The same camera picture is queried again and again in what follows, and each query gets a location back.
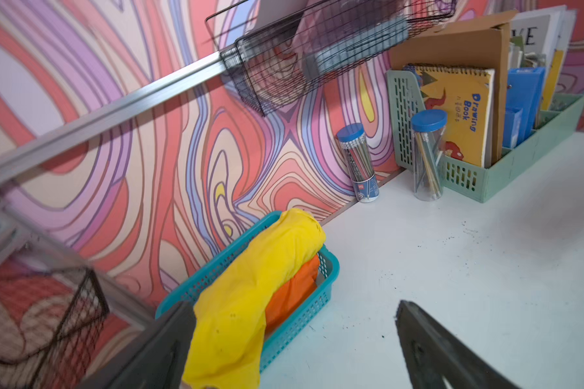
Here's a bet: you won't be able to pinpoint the yellow spiral drawing book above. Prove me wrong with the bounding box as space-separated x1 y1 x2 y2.
403 64 495 167

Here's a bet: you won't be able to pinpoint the black wire wall basket back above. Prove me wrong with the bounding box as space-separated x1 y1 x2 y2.
205 1 457 116

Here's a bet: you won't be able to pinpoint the orange cloth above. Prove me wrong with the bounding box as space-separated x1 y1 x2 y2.
264 254 320 337

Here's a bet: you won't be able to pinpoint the tall blue lid pencil tube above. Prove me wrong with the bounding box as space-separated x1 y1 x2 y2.
336 123 380 204

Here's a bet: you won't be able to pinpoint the blue binder folder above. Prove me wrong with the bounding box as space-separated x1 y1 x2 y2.
502 66 546 149

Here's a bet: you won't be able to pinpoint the short blue lid pencil tube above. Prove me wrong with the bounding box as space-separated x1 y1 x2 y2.
411 110 448 201

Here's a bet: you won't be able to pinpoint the brown cardboard folder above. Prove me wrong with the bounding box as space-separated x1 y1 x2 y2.
389 10 517 163

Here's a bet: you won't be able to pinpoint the black wire wall basket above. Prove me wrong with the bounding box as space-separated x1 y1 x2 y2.
205 1 457 116
0 267 110 388

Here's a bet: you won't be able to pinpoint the teal plastic basket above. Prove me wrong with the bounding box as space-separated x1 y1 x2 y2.
156 211 340 372

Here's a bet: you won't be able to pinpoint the black wire wall basket left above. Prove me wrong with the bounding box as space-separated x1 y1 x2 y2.
0 267 110 388

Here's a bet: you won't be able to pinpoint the white yellow book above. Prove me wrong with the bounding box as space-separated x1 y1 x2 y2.
510 6 577 110

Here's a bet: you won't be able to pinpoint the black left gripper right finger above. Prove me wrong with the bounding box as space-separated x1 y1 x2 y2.
395 300 516 388

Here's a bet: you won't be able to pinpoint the mint green file organizer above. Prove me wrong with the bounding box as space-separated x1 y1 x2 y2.
386 69 584 204

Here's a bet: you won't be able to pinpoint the yellow shorts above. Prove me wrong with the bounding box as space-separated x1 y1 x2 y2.
182 208 326 388

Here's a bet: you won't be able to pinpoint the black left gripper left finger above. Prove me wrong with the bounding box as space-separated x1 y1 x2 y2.
79 301 196 388

